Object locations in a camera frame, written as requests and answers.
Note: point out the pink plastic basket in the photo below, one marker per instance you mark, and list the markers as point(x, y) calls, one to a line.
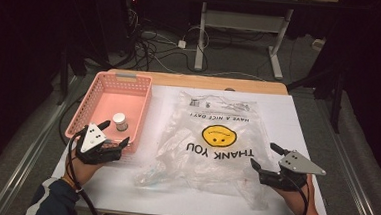
point(125, 100)

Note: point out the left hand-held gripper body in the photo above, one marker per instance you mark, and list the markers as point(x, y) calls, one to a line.
point(93, 140)

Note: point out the white power adapter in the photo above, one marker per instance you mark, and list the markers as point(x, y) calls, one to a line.
point(181, 44)

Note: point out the small plastic bottle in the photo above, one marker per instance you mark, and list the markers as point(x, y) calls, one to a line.
point(120, 120)

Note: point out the desk with white frame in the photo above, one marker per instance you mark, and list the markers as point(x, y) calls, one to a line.
point(240, 21)

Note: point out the white board sheet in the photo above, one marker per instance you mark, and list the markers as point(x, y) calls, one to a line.
point(173, 200)

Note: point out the clear smiley plastic bag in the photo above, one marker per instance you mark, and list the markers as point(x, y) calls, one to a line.
point(217, 135)

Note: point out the person's right hand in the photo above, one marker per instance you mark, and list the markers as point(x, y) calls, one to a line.
point(298, 202)

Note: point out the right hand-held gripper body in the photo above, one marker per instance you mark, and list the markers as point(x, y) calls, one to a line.
point(297, 164)

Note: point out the person's left hand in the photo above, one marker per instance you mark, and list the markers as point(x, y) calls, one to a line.
point(81, 171)

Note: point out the black metal stand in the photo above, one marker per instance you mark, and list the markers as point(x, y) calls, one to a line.
point(337, 106)
point(63, 79)

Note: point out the metal floor rail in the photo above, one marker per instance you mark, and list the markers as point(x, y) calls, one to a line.
point(357, 191)
point(24, 174)

